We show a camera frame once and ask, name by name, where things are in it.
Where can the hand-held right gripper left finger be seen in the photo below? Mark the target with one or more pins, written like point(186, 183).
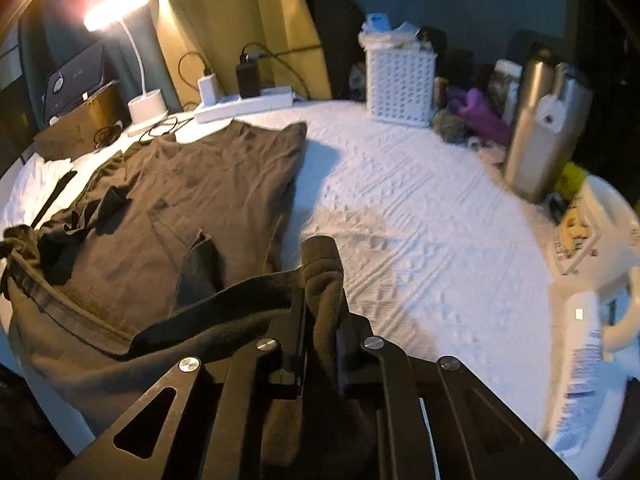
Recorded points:
point(301, 332)

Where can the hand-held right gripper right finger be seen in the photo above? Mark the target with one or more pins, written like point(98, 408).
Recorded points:
point(345, 355)

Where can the brown t-shirt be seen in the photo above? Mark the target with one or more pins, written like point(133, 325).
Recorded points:
point(200, 185)

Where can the white power strip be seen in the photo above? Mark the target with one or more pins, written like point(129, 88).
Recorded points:
point(240, 105)

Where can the white tube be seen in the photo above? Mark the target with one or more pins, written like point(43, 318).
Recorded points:
point(582, 355)

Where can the grey fuzzy ball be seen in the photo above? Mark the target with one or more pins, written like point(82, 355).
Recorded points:
point(450, 127)

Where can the black charger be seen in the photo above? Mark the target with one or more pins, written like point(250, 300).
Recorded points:
point(248, 77)

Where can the white charger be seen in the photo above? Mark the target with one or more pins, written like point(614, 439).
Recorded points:
point(207, 87)

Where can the white plastic basket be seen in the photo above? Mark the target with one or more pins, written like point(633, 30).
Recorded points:
point(400, 85)

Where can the steel tumbler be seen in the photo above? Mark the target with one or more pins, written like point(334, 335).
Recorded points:
point(535, 160)

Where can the white desk lamp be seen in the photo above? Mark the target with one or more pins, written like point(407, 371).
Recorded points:
point(147, 105)

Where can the purple cloth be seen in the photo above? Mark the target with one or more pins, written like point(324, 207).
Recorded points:
point(480, 115)

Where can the white bear print mug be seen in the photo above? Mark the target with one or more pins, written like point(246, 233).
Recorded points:
point(605, 240)

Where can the yellow packet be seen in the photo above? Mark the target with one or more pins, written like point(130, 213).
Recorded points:
point(570, 177)

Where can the cardboard box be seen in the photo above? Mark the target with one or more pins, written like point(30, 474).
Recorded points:
point(80, 125)

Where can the glass jar with white lid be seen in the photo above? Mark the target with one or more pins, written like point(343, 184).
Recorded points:
point(505, 90)

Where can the white crumpled packets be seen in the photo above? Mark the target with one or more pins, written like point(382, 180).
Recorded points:
point(380, 27)

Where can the white tag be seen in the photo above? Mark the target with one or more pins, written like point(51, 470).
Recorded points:
point(552, 115)

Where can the yellow curtain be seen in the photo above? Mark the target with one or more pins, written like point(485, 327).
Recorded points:
point(225, 10)

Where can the black display device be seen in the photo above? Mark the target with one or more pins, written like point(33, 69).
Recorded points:
point(75, 75)

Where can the black monitor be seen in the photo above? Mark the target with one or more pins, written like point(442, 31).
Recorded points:
point(12, 125)

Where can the teal curtain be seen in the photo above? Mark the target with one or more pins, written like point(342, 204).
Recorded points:
point(50, 45)

